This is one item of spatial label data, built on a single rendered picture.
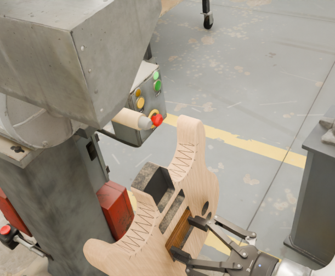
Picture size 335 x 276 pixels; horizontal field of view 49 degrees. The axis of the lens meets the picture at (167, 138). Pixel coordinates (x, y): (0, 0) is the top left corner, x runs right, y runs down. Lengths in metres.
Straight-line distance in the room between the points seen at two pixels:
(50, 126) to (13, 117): 0.09
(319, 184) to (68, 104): 1.22
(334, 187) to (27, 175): 1.09
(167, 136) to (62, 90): 2.03
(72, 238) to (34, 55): 0.92
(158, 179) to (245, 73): 2.42
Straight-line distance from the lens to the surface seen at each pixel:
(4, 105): 0.77
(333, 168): 1.48
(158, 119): 1.11
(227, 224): 0.81
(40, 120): 0.81
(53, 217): 1.21
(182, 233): 0.83
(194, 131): 0.71
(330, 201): 1.61
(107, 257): 0.60
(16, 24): 0.49
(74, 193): 1.24
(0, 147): 0.98
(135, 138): 1.11
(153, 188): 0.67
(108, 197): 1.42
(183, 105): 2.73
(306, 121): 2.62
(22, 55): 0.52
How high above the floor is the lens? 1.70
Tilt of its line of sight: 43 degrees down
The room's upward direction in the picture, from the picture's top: 9 degrees counter-clockwise
